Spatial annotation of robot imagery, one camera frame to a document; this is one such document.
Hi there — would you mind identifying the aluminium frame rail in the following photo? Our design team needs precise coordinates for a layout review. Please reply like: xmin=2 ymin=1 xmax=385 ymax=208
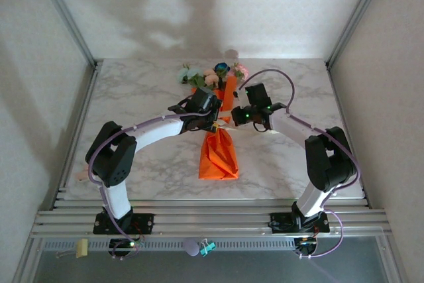
xmin=30 ymin=198 xmax=395 ymax=241

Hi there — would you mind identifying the orange wrapping paper sheet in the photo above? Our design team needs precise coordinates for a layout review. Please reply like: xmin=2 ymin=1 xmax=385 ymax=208
xmin=191 ymin=76 xmax=240 ymax=181

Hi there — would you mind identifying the aluminium frame post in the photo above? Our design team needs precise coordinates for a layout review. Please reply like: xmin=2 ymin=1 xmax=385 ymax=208
xmin=326 ymin=0 xmax=390 ymax=69
xmin=30 ymin=0 xmax=100 ymax=69

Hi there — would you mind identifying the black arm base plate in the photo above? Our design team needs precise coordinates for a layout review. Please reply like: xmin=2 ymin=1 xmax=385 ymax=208
xmin=92 ymin=212 xmax=156 ymax=235
xmin=269 ymin=211 xmax=331 ymax=235

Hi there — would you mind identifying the aluminium side rail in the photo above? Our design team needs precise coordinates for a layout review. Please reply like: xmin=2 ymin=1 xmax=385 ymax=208
xmin=326 ymin=62 xmax=371 ymax=207
xmin=49 ymin=62 xmax=102 ymax=211

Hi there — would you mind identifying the cream binder clip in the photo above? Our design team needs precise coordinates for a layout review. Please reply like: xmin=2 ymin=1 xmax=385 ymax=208
xmin=55 ymin=238 xmax=89 ymax=260

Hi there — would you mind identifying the peach artificial flower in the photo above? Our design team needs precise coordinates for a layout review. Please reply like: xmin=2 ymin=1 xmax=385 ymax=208
xmin=202 ymin=68 xmax=221 ymax=89

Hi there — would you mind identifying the grey slotted cable duct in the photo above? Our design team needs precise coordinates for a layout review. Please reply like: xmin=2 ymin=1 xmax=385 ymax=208
xmin=41 ymin=238 xmax=296 ymax=253

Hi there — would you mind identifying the purple round disc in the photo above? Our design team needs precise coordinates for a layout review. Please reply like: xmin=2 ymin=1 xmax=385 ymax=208
xmin=182 ymin=238 xmax=201 ymax=257

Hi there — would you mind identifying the mint white artificial flower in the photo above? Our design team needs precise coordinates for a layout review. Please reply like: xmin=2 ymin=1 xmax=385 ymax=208
xmin=178 ymin=63 xmax=203 ymax=87

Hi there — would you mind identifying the blue artificial rose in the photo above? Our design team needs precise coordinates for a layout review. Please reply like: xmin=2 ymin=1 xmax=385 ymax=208
xmin=213 ymin=62 xmax=231 ymax=80

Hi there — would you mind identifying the teal binder clip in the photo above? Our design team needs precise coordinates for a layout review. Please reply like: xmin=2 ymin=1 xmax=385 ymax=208
xmin=197 ymin=237 xmax=217 ymax=258

